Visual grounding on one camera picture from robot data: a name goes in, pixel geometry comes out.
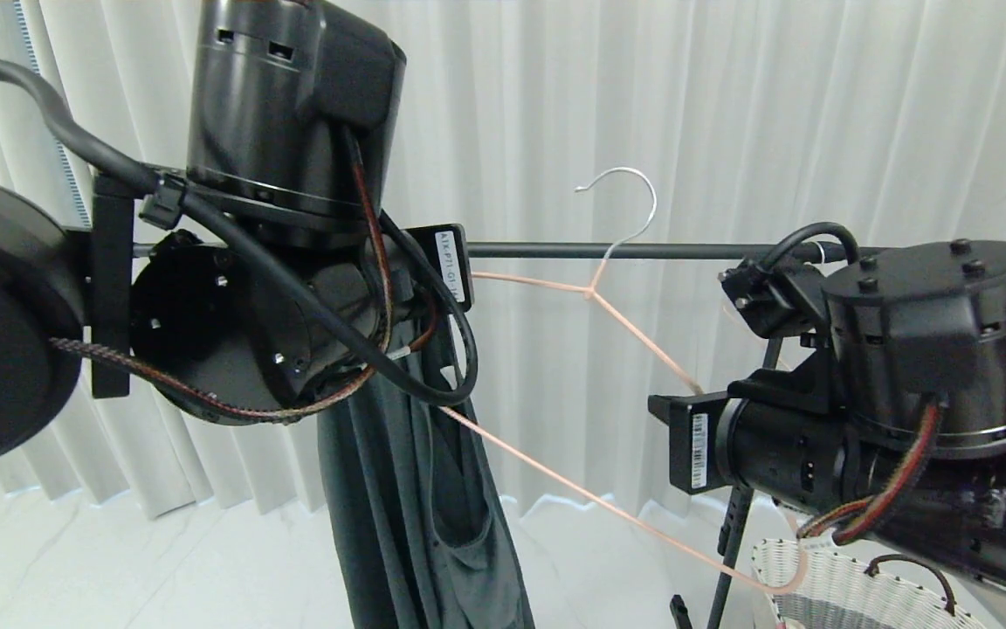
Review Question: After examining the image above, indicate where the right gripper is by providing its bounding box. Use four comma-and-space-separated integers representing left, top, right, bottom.
648, 391, 862, 522

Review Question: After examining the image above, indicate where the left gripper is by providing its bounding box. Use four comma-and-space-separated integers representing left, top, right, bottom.
385, 225, 475, 350

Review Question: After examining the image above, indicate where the pink clothes hanger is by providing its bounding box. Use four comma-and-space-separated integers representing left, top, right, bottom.
438, 166, 811, 597

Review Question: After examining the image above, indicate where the dark grey sleeveless top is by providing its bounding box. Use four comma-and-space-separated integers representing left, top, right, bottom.
318, 310, 537, 629

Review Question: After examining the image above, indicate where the white laundry basket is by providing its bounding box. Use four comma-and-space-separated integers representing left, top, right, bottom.
749, 537, 993, 629

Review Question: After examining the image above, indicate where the black clothes rack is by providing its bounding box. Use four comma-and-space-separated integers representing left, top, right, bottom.
132, 241, 890, 629

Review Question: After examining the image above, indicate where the white curtain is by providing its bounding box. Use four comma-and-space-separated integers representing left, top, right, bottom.
0, 0, 1006, 527

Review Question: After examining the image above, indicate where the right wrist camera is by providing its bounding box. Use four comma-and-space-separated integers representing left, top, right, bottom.
718, 256, 829, 411

